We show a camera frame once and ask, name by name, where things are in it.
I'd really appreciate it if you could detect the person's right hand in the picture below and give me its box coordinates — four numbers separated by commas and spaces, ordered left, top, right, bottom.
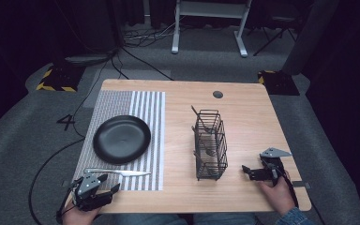
257, 173, 297, 218

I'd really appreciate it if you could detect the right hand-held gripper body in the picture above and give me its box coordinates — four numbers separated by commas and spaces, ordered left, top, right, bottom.
259, 146, 293, 188

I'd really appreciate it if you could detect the dark wire cutlery basket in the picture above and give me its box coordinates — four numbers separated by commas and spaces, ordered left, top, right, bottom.
191, 109, 230, 182

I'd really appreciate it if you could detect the grey striped placemat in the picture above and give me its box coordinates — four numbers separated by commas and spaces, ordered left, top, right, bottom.
72, 89, 167, 192

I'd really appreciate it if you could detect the dark metal utensil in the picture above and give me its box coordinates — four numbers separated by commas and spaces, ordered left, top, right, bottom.
190, 105, 214, 133

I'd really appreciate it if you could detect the person's left hand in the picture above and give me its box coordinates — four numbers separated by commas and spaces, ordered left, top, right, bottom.
62, 202, 103, 225

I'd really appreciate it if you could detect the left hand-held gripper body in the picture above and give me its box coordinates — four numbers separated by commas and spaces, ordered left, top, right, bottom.
70, 172, 113, 213

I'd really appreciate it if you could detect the bundle of floor cables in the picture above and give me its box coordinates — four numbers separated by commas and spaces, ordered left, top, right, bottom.
123, 15, 182, 50

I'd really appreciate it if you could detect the hand-held gripper black cable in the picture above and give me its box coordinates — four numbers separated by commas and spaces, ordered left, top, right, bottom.
27, 136, 86, 225
279, 170, 327, 225

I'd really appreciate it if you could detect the white metal desk frame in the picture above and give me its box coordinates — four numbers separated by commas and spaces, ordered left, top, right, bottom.
171, 0, 253, 58

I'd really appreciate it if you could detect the black yellow striped stand base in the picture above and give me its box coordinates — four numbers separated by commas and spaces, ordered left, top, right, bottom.
257, 69, 301, 97
35, 63, 86, 94

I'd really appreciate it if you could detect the black round plate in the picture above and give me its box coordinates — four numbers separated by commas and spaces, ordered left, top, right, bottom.
92, 114, 152, 166

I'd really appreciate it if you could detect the black tripod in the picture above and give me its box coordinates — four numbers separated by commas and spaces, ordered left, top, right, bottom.
252, 15, 298, 58

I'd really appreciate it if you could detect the black floor cable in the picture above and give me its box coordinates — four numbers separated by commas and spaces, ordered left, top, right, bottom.
121, 46, 175, 82

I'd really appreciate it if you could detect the left hand-held gripper black cable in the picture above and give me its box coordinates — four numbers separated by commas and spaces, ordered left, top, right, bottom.
27, 136, 86, 225

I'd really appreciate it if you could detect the dark metal spoon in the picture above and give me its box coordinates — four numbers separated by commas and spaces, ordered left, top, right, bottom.
191, 126, 218, 158

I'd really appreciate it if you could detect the right hand-held gripper black cable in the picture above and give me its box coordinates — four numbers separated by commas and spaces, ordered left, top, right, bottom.
279, 170, 327, 225

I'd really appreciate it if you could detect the grey slanted column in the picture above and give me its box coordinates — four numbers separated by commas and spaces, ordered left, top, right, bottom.
281, 0, 340, 76

